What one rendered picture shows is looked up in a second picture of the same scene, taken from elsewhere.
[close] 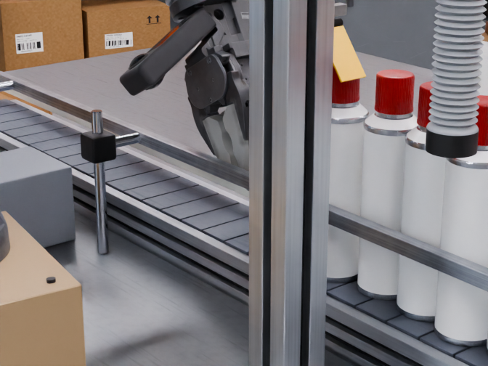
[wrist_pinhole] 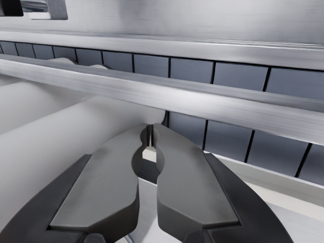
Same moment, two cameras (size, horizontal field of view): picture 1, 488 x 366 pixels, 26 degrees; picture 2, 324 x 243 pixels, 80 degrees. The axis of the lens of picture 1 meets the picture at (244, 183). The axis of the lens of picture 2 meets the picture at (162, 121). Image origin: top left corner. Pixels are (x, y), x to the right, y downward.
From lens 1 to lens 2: 1.08 m
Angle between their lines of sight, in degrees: 77
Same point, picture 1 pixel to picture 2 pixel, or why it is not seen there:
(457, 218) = not seen: outside the picture
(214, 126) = (181, 194)
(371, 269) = not seen: hidden behind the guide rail
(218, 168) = (111, 74)
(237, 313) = (141, 18)
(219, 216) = not seen: hidden behind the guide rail
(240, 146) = (113, 148)
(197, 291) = (196, 17)
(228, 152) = (158, 148)
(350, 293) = (45, 57)
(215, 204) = (268, 141)
